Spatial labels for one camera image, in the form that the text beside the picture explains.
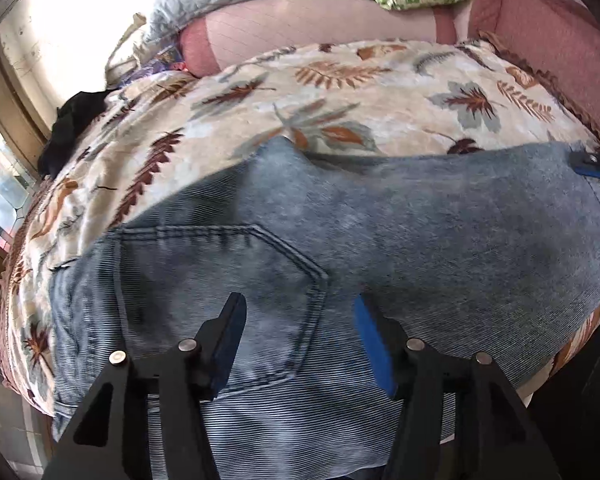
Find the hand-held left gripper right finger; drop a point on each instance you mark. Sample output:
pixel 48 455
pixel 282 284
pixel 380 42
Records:
pixel 377 350

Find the cream cloth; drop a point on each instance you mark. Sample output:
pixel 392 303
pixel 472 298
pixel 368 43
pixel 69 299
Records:
pixel 125 50

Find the blue denim pants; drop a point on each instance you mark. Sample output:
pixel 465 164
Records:
pixel 430 240

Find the window with wooden frame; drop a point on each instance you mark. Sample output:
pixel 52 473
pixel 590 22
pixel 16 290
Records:
pixel 5 175

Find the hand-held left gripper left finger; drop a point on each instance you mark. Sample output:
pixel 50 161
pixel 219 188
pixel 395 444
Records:
pixel 226 345

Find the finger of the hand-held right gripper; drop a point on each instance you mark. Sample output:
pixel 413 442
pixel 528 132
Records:
pixel 597 169

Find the black cloth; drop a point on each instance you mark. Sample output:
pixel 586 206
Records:
pixel 72 130

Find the purple printed item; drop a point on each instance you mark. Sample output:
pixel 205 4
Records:
pixel 160 62

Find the leaf print blanket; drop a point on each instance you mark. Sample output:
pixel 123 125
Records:
pixel 355 90

